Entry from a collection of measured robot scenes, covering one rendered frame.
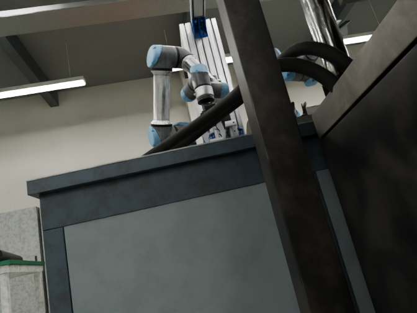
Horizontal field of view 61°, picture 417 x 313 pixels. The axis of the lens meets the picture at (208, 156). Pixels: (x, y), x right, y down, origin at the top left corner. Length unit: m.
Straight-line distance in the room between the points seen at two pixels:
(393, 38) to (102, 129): 6.91
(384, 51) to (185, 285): 0.63
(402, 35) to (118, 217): 0.69
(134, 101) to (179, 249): 6.65
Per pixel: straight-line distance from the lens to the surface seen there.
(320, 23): 0.88
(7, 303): 3.92
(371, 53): 0.61
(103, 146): 7.17
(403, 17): 0.54
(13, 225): 6.99
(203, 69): 1.52
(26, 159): 7.52
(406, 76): 0.54
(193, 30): 2.45
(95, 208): 0.91
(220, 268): 0.87
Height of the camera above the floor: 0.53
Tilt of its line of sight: 15 degrees up
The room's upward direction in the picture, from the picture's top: 13 degrees counter-clockwise
